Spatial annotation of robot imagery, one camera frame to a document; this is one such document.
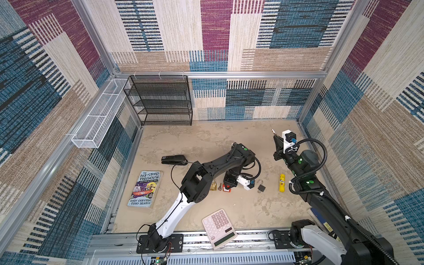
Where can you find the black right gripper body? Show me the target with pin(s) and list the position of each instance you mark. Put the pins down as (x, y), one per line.
(279, 154)

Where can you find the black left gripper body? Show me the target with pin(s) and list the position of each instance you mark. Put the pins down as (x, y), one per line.
(231, 178)

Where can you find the red safety padlock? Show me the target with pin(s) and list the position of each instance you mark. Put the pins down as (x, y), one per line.
(226, 189)

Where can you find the brass padlock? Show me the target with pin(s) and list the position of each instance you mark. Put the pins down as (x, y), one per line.
(213, 186)

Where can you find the small black padlock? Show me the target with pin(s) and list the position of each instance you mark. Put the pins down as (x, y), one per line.
(261, 187)

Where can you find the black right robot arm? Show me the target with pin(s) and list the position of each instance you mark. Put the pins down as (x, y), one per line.
(351, 244)

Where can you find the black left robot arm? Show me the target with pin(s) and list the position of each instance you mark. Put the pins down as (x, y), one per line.
(240, 165)

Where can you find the black stapler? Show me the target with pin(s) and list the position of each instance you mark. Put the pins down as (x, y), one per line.
(174, 160)

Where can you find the pink calculator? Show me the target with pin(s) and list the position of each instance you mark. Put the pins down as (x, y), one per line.
(219, 229)

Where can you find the dark blue hardcover book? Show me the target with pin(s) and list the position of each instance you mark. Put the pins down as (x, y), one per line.
(321, 221)

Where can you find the treehouse paperback book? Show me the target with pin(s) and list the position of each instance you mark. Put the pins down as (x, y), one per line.
(144, 191)

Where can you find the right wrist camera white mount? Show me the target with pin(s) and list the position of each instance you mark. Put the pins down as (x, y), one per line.
(289, 141)

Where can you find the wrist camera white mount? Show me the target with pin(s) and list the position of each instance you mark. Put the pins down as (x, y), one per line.
(247, 183)
(289, 141)

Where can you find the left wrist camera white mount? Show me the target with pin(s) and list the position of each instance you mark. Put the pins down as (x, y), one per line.
(247, 183)

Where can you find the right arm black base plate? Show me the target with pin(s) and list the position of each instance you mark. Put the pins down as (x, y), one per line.
(281, 239)

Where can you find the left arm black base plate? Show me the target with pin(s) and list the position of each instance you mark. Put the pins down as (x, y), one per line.
(174, 242)

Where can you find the black wire shelf rack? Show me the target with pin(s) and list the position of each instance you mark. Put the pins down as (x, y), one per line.
(160, 100)

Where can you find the white wire mesh basket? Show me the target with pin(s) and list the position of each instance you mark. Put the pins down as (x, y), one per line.
(95, 126)

